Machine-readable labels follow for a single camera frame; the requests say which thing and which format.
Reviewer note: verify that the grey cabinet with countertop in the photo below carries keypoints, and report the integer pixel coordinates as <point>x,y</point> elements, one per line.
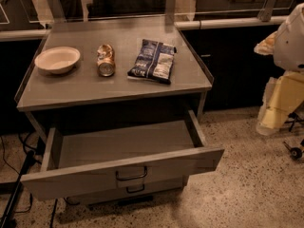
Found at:
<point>83,101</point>

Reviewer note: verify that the white horizontal railing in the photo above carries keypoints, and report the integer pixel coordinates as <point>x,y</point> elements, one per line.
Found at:
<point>35,34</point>

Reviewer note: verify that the crushed golden soda can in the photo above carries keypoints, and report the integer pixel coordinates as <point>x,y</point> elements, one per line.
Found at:
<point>105,60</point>

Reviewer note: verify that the white paper bowl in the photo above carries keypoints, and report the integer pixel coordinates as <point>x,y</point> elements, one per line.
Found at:
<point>57,60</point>

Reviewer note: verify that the blue white chip bag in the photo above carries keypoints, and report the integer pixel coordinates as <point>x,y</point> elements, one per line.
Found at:
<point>154,62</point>

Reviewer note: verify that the black tripod leg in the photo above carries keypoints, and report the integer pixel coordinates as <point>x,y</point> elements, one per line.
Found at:
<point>16,188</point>

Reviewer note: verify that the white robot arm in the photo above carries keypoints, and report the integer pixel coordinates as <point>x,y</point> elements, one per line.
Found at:
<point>286,45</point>

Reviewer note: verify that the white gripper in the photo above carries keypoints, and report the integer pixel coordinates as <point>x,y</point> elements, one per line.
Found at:
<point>291,47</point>

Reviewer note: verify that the grey background counter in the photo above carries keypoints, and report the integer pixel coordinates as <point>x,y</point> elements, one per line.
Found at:
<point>228,9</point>

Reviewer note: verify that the black caster wheel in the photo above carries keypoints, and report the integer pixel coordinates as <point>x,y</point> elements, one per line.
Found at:
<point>295,152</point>

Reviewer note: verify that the grey top drawer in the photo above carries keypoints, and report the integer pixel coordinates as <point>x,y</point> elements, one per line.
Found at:
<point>75,165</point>

